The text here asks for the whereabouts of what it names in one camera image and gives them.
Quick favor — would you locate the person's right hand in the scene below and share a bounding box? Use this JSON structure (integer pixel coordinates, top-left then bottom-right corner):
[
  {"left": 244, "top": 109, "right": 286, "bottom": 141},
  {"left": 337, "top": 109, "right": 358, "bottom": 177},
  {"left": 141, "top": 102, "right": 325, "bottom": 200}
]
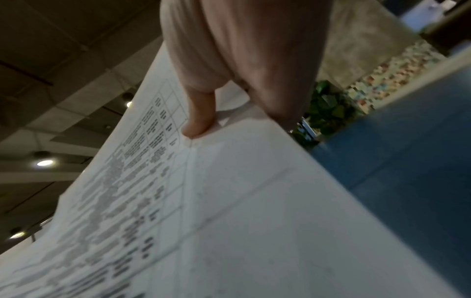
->
[{"left": 159, "top": 0, "right": 333, "bottom": 139}]

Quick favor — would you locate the dark wooden furniture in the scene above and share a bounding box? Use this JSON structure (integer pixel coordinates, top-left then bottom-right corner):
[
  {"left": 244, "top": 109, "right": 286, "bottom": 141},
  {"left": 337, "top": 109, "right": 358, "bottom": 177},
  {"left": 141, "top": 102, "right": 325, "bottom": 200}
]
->
[{"left": 419, "top": 0, "right": 471, "bottom": 56}]

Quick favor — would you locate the white printed paper sheet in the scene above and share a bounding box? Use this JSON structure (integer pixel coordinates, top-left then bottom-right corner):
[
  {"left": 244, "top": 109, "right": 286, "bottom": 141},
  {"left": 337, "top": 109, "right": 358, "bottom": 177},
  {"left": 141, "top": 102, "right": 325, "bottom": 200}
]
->
[{"left": 0, "top": 40, "right": 461, "bottom": 298}]

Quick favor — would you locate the green leafy plant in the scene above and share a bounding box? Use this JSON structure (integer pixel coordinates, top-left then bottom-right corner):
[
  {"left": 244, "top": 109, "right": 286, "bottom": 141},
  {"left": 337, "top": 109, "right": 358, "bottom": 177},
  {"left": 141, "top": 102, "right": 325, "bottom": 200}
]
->
[{"left": 290, "top": 80, "right": 366, "bottom": 150}]

